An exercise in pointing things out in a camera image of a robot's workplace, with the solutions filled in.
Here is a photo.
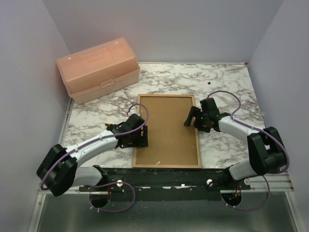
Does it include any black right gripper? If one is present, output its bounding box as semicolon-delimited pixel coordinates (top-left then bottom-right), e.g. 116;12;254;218
184;106;210;133

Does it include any brown frame backing board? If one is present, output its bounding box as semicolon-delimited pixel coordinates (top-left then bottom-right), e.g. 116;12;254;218
135;96;199;165

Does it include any blue wooden picture frame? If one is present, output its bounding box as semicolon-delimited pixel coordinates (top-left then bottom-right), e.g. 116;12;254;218
132;94;202;169

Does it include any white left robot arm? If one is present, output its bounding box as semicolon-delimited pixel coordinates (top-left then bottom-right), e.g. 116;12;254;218
36;114;148;196

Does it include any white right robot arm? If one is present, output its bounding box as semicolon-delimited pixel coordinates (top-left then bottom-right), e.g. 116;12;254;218
184;98;289;189

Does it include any pink plastic storage box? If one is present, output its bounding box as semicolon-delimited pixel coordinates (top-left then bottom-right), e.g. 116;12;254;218
56;38;140;104

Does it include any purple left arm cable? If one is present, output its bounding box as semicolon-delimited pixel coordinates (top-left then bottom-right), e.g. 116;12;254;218
40;103;149;213

